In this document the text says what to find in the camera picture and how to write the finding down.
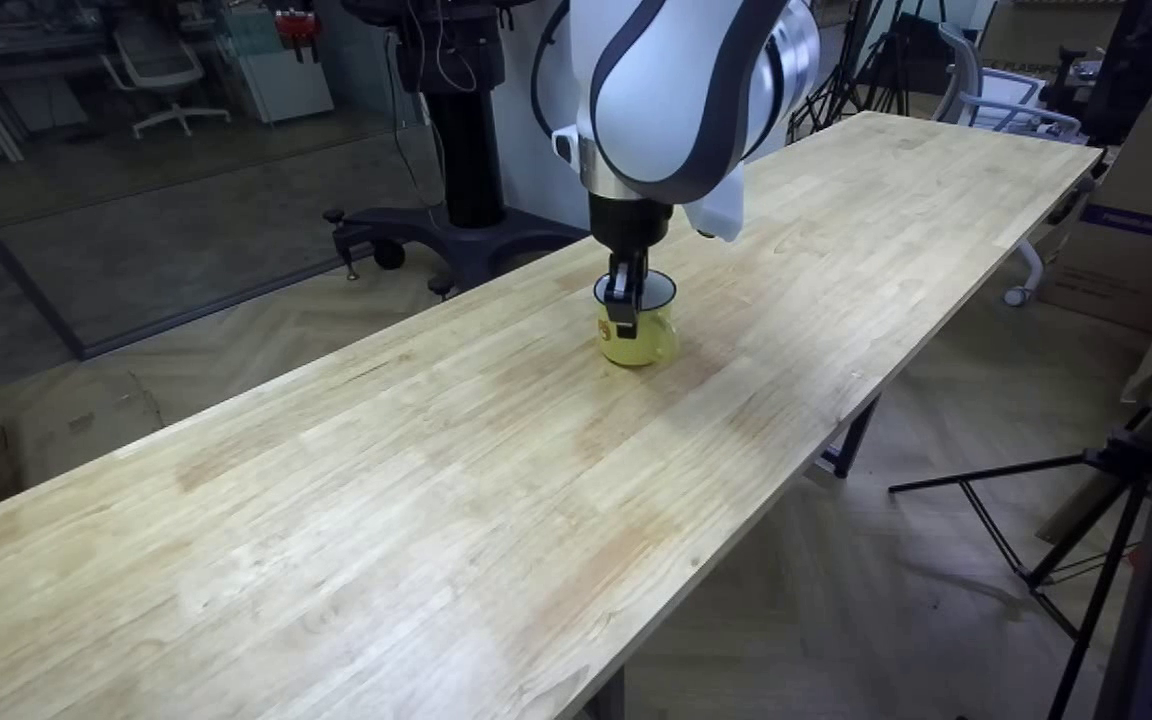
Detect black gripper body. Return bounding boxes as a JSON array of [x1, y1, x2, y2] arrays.
[[583, 195, 679, 270]]

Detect yellow mug white inside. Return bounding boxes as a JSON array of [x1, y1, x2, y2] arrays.
[[589, 270, 679, 374]]

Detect black table leg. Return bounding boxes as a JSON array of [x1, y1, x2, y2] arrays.
[[821, 397, 883, 486]]

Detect white cabinet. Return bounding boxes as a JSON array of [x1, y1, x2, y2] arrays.
[[216, 0, 342, 127]]

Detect white office chair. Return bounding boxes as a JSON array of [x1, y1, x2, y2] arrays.
[[100, 12, 236, 143]]

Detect black tripod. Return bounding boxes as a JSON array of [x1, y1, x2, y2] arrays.
[[883, 397, 1152, 720]]

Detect large cardboard box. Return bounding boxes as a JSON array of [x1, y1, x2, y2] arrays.
[[1038, 57, 1152, 341]]

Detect black pedestal stand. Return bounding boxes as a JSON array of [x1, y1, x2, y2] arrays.
[[324, 0, 593, 300]]

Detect white metal frame chair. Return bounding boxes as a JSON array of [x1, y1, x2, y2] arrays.
[[934, 19, 1090, 311]]

